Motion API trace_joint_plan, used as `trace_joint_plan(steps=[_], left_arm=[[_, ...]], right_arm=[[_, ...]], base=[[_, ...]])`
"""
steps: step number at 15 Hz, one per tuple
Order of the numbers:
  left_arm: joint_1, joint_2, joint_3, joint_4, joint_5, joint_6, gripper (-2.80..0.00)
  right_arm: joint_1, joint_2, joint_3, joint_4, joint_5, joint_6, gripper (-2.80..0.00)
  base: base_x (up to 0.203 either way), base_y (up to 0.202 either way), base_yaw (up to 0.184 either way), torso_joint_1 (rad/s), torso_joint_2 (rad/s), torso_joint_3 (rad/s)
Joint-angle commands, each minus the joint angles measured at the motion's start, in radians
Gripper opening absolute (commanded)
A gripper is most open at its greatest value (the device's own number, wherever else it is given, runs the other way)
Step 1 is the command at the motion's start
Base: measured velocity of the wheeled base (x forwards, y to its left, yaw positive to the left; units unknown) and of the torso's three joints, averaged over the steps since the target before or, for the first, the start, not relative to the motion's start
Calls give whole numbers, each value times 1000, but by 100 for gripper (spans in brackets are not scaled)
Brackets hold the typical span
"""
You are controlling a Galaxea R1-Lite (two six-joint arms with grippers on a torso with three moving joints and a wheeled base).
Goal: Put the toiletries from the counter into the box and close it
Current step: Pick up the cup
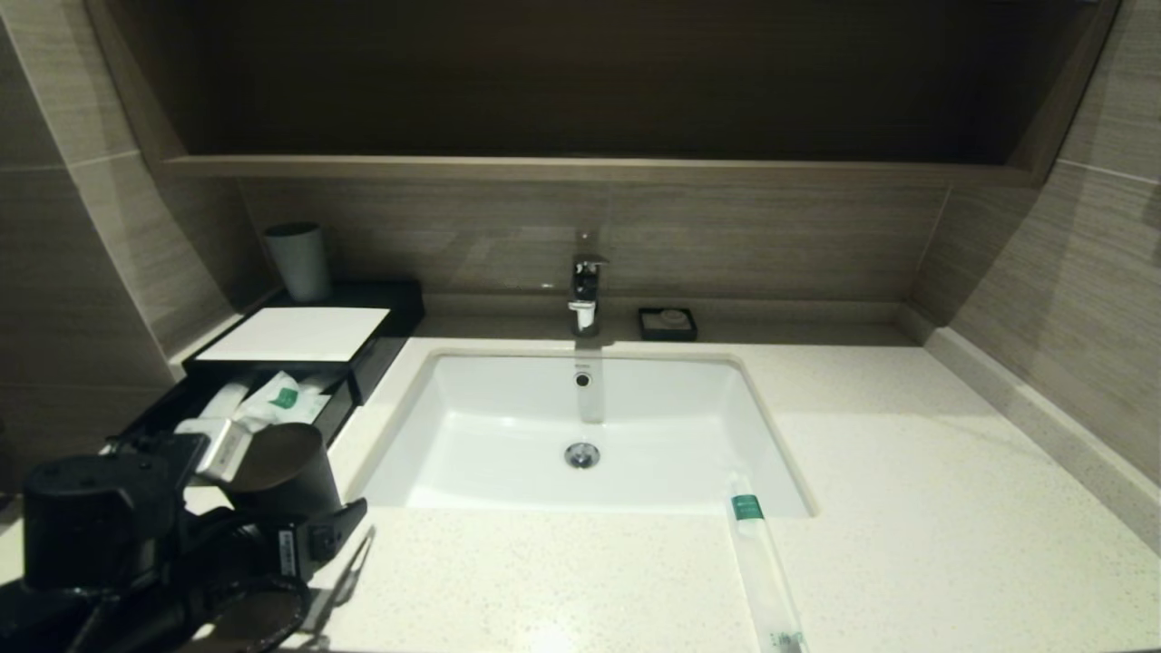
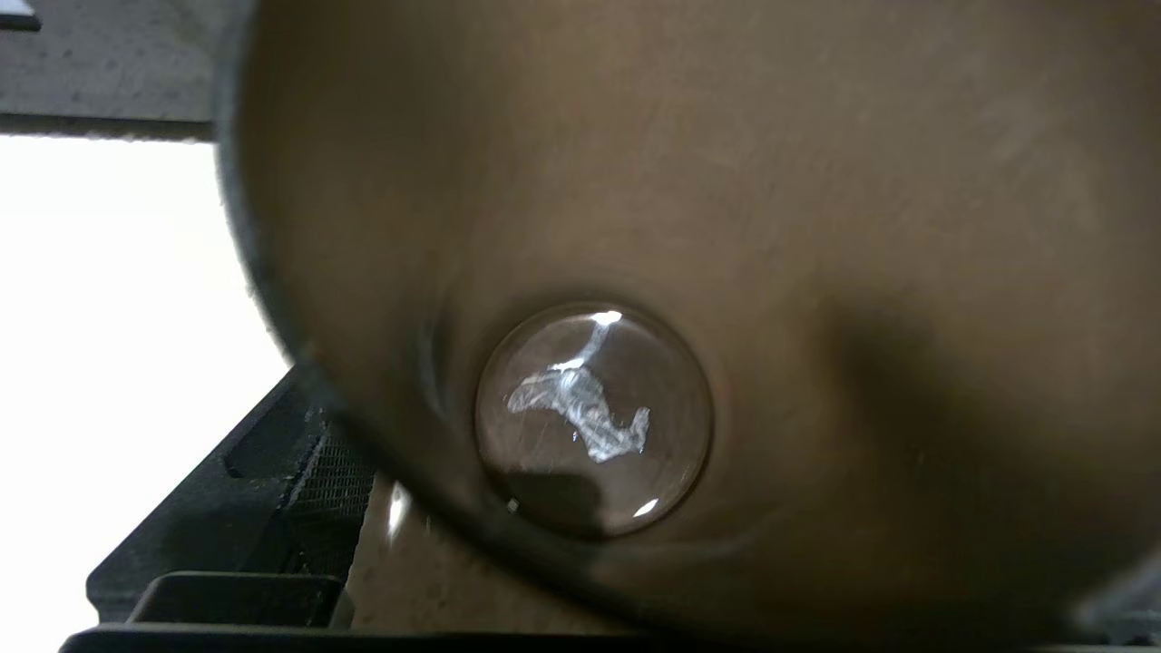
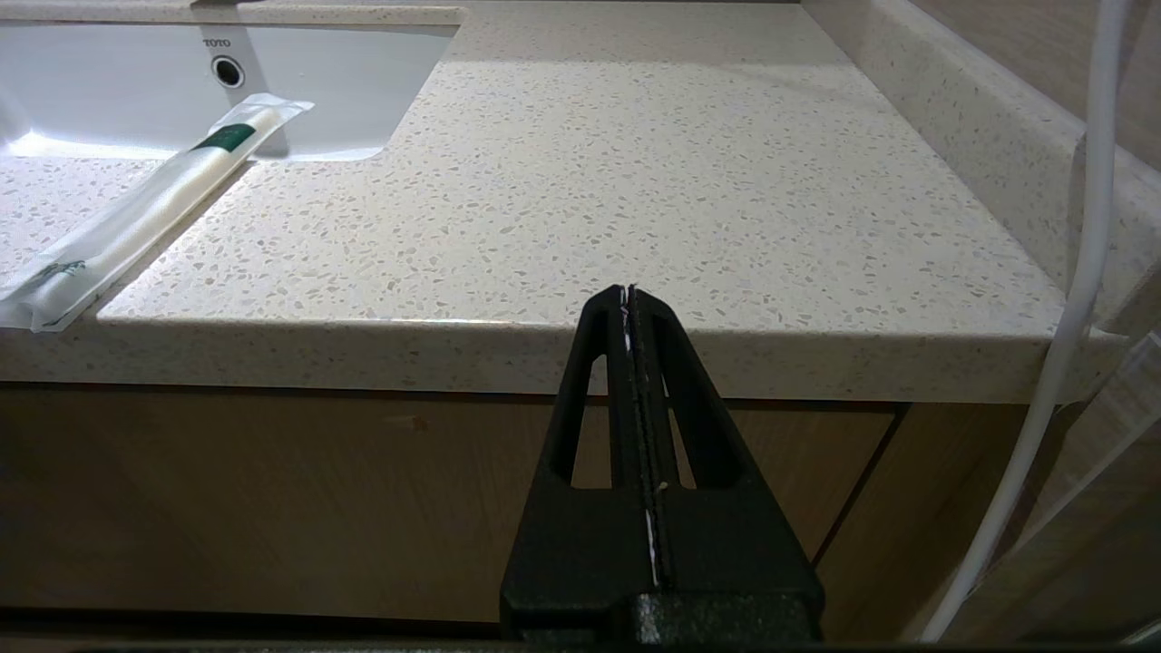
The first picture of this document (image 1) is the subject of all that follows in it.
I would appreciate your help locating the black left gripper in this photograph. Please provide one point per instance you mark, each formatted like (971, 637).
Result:
(245, 553)

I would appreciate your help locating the dark tumbler cup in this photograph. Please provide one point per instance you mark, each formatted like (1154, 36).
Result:
(290, 472)

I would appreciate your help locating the black glossy drawer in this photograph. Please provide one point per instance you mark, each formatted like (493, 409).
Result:
(340, 408)

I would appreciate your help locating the square shower cap packet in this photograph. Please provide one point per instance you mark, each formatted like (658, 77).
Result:
(281, 399)

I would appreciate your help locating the long dental kit packet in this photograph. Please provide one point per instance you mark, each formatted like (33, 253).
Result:
(222, 399)

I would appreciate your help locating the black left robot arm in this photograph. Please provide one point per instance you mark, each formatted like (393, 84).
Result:
(91, 526)

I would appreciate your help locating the black box white ribbed top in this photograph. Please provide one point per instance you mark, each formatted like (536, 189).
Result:
(299, 334)

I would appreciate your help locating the white sink basin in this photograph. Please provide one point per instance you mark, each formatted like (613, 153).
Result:
(508, 426)

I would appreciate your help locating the chrome sink drain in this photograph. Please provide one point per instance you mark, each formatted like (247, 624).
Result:
(582, 453)

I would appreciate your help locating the grey cup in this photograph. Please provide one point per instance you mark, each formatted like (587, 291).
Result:
(301, 265)

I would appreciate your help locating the chrome faucet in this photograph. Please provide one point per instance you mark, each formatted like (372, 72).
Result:
(586, 286)

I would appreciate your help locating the black soap dish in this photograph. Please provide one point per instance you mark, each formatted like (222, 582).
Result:
(646, 326)

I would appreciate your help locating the round beige soap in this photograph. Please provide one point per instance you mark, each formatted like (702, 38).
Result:
(672, 318)

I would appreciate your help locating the long green label packet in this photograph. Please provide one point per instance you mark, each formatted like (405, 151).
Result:
(766, 580)

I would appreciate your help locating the wooden wall shelf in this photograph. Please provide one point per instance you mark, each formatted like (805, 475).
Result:
(580, 170)

